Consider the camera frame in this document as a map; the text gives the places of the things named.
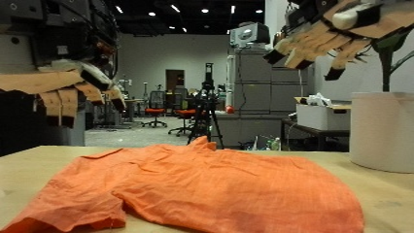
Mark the black side table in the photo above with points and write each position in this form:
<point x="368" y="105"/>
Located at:
<point x="318" y="132"/>

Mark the grey boxy monitor device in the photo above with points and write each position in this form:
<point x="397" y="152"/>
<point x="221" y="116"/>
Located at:
<point x="250" y="34"/>

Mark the dark brown door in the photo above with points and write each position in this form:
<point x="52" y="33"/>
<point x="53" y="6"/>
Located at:
<point x="175" y="79"/>

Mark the red ball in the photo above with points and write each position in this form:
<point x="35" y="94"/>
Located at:
<point x="229" y="109"/>

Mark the white storage box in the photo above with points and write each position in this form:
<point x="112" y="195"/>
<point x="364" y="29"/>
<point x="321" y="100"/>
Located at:
<point x="321" y="118"/>

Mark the green plastic bottle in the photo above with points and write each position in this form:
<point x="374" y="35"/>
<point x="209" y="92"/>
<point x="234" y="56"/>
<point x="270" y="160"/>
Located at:
<point x="276" y="144"/>

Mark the grey work desk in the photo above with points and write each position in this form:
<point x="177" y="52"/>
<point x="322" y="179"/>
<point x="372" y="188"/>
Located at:
<point x="133" y="103"/>

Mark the white cylindrical plant pot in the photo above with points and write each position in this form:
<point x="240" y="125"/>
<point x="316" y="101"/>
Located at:
<point x="384" y="129"/>

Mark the orange button shirt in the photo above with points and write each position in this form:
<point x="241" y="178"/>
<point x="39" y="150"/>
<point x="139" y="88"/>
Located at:
<point x="216" y="187"/>

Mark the orange seat office chair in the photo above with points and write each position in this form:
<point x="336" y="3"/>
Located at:
<point x="185" y="113"/>
<point x="155" y="111"/>

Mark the grey metal cabinet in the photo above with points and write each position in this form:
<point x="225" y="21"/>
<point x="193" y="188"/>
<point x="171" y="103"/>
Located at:
<point x="258" y="84"/>

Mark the black camera tripod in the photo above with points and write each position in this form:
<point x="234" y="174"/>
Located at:
<point x="206" y="106"/>

